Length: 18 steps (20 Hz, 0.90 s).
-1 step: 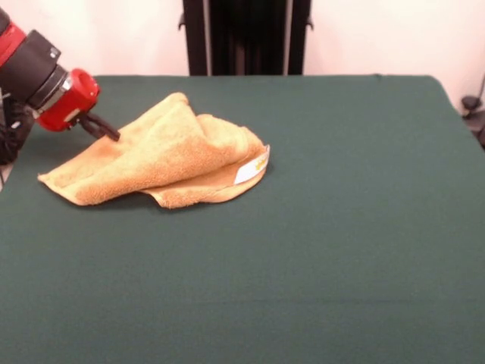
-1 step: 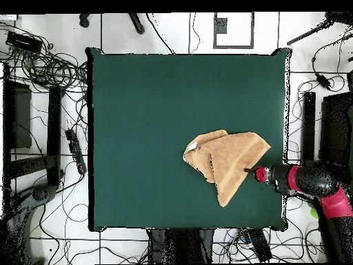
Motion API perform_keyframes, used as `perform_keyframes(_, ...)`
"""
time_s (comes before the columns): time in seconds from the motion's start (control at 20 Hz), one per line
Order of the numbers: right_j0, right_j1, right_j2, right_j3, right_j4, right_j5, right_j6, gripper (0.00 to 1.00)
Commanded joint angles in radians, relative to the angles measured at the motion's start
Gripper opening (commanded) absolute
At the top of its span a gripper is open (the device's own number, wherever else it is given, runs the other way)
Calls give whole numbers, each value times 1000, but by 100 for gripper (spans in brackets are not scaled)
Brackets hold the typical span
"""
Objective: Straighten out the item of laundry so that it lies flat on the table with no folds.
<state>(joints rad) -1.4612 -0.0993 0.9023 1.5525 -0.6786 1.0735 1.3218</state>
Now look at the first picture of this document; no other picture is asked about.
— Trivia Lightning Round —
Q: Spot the tan terry towel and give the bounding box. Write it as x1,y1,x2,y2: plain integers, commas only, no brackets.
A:
36,92,272,210

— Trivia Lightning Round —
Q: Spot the black cable tangle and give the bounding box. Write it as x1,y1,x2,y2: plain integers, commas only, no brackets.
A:
0,90,35,166

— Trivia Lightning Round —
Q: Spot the tall black metal rack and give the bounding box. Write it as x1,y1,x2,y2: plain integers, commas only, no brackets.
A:
177,0,315,77

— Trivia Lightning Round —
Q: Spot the dark green table cloth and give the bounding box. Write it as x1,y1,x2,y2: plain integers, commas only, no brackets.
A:
0,74,485,364

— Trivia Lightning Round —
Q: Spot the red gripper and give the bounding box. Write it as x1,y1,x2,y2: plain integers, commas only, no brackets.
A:
36,67,121,143

